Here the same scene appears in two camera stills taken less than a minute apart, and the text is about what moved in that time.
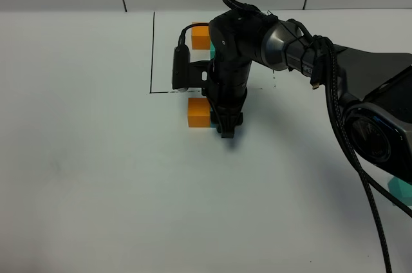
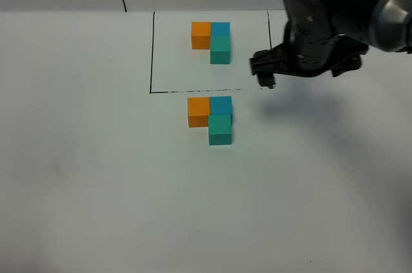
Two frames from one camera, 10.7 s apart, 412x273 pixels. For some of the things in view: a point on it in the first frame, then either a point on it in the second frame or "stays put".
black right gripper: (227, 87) -> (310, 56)
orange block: (199, 112) stays put
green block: (401, 189) -> (220, 129)
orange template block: (200, 36) stays put
